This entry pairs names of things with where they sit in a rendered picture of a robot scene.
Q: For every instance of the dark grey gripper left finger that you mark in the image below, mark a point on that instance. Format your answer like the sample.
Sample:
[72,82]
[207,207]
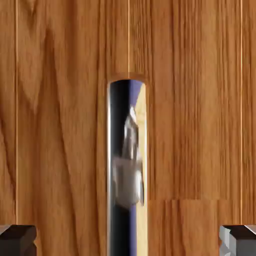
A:
[19,241]

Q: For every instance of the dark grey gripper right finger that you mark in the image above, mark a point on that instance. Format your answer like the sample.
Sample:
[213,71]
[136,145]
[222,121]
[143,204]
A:
[240,242]

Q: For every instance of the wooden drawer front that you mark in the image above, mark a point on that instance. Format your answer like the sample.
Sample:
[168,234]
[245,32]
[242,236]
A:
[60,120]

